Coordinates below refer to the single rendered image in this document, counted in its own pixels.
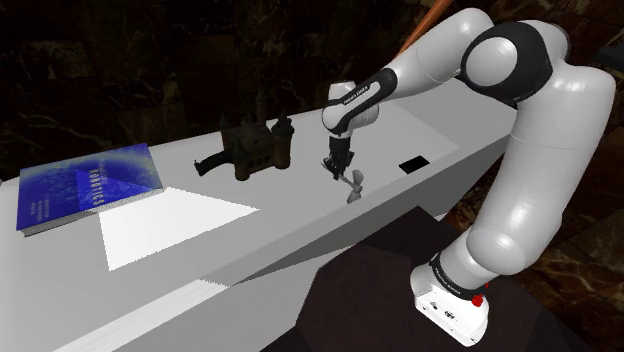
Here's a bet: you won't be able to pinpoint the black flat rectangular device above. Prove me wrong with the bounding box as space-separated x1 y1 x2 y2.
398 155 431 175

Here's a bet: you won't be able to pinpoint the dark brown castle model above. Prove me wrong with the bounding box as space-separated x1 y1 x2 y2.
193 89 296 183

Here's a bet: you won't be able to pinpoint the dark robot stand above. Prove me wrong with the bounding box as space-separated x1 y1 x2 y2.
260 205 594 352

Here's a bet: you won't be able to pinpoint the orange wooden pole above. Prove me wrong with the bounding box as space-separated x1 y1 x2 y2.
396 0 455 58

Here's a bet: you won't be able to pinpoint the blue hardcover book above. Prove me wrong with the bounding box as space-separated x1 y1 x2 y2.
15 142 165 238

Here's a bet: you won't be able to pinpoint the grey propeller-shaped object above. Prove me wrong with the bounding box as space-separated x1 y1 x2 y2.
320 161 365 205

